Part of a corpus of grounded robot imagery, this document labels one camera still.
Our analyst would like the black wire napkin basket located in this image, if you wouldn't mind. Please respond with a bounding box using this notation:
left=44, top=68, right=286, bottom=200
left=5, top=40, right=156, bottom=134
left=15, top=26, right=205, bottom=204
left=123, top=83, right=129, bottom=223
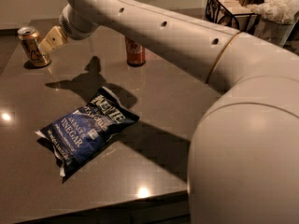
left=206, top=0, right=258, bottom=34

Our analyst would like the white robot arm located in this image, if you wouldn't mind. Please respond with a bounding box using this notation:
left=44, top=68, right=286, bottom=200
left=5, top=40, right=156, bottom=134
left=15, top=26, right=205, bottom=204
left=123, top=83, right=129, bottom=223
left=39, top=0, right=299, bottom=224

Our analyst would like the blue Kettle chip bag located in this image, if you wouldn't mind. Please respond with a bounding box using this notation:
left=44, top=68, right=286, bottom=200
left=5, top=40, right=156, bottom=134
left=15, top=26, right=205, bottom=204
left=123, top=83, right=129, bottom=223
left=36, top=87, right=139, bottom=177

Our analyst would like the red Coca-Cola can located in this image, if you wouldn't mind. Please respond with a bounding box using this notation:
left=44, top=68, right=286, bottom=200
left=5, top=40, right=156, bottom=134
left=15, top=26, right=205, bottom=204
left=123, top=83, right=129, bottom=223
left=125, top=37, right=146, bottom=67

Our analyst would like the orange La Croix can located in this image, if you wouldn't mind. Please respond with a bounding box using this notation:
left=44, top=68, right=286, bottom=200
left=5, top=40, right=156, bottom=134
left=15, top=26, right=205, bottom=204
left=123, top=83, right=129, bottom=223
left=17, top=26, right=51, bottom=67

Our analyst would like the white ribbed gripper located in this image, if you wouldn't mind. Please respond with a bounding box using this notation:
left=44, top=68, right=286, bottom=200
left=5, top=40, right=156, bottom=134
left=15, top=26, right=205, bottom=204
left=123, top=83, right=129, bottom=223
left=37, top=5, right=99, bottom=54

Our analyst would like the clear cup with napkins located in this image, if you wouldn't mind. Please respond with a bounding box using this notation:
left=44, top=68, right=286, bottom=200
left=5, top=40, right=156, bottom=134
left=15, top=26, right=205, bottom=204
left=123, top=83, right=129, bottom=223
left=250, top=0, right=299, bottom=47

